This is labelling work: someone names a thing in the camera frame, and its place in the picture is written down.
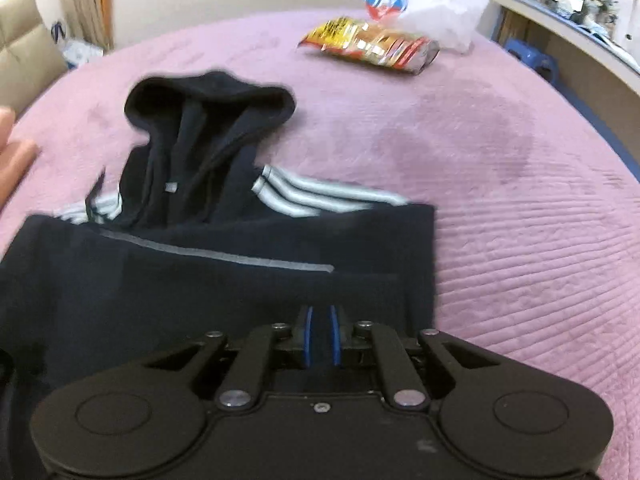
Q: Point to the folded pink quilt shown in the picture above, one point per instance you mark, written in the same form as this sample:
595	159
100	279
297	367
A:
12	160

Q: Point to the blue plastic stool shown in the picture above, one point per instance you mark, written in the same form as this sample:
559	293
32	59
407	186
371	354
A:
532	57

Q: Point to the clutter on desk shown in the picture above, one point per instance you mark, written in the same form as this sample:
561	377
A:
602	7

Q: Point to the yellow red snack packet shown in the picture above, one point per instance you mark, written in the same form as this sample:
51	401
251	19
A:
370	42

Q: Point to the white blue packet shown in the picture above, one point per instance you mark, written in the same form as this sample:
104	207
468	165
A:
75	47

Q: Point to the curved blue white desk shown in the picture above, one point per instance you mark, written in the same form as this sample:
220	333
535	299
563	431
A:
560	25

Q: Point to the beige padded headboard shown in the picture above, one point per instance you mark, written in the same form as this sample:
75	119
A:
22	45

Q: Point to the dark navy striped hoodie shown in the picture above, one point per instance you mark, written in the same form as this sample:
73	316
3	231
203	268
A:
165	280

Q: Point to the white plastic bag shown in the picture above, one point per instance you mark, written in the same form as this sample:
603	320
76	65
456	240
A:
445	0

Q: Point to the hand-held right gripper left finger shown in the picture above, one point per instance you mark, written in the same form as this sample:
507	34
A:
309	336

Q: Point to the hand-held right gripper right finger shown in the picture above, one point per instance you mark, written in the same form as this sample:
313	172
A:
334	336

